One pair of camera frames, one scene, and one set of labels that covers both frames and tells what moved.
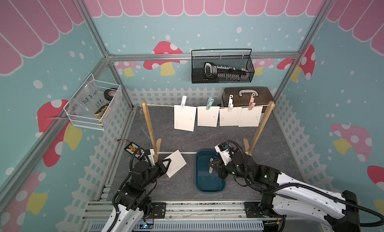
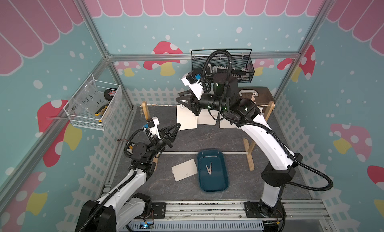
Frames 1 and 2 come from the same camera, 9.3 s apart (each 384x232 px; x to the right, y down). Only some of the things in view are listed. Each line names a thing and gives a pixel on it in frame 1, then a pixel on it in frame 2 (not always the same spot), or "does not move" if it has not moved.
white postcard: x=207 y=118 does not move
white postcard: x=184 y=118 does not move
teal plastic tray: x=206 y=181 does not move
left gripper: x=162 y=169 -> x=166 y=131
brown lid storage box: x=250 y=96 does not move
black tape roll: x=109 y=93 does not move
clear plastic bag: x=90 y=97 does not move
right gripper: x=220 y=168 -> x=194 y=105
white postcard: x=177 y=161 -> x=184 y=170
